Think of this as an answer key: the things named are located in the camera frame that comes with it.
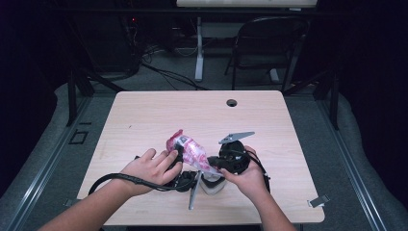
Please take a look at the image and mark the black floor cables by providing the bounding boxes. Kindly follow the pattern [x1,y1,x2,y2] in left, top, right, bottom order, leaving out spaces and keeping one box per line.
[140,44,210,91]

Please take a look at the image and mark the black metal stand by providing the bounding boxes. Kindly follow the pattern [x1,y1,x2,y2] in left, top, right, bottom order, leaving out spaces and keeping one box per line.
[65,66,126,127]
[283,68,341,131]

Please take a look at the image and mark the black computer tower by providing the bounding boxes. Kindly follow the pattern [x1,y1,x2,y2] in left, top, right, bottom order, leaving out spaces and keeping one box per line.
[80,13,142,73]

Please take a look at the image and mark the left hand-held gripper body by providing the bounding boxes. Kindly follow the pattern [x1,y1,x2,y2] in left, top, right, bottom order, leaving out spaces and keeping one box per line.
[166,169,204,211]

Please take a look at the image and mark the person's left hand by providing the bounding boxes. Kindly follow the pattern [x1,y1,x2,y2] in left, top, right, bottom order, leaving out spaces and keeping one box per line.
[119,147,184,196]

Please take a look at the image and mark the left hand-held gripper cable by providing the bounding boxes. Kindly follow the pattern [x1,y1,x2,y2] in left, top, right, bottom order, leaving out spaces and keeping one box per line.
[88,155,196,195]

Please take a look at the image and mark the pink plastic bag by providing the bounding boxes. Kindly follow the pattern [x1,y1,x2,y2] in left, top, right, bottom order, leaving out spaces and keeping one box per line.
[166,129,222,176]

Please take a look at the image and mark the metal floor rail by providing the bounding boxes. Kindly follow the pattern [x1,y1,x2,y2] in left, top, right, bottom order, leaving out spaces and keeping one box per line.
[3,95,94,231]
[316,95,389,231]

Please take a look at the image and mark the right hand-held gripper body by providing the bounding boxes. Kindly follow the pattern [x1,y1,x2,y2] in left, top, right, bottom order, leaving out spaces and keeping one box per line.
[217,131,256,175]

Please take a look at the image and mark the right hand-held gripper cable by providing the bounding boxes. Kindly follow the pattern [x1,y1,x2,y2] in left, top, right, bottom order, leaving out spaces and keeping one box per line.
[243,150,271,193]

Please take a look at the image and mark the clear container with black lid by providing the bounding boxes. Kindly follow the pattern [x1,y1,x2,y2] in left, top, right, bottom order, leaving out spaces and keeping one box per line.
[200,172,227,196]

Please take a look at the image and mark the hand-held gripper cable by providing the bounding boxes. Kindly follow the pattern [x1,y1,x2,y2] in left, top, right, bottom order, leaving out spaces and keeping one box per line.
[88,155,196,195]
[243,150,271,193]

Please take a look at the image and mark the black folding chair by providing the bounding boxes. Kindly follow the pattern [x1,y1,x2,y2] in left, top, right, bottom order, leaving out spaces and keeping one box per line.
[224,15,311,92]

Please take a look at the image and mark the white desk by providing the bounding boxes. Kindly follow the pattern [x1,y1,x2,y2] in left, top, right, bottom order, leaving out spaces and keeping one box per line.
[176,0,319,84]

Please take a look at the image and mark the person's right hand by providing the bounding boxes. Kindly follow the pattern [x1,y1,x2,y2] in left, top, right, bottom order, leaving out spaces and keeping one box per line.
[220,145,269,201]

